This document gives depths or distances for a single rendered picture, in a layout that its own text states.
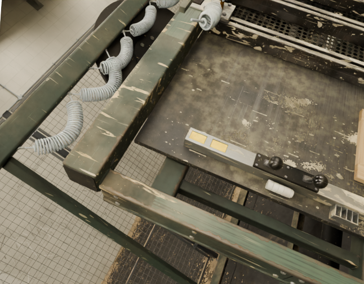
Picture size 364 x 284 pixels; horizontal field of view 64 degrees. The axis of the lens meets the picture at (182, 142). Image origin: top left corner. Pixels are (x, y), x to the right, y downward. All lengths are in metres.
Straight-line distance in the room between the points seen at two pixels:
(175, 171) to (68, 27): 5.78
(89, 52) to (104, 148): 0.80
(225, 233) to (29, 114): 0.91
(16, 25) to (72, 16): 1.11
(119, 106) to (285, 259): 0.61
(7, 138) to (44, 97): 0.22
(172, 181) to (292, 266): 0.40
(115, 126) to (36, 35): 5.48
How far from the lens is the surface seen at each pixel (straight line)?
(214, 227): 0.78
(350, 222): 0.97
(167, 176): 0.91
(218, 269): 1.98
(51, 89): 1.38
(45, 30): 6.35
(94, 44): 1.56
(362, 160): 1.12
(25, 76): 5.83
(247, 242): 0.79
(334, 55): 1.34
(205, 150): 0.90
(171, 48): 1.07
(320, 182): 0.81
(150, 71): 0.98
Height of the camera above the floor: 2.00
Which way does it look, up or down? 19 degrees down
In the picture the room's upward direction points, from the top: 51 degrees counter-clockwise
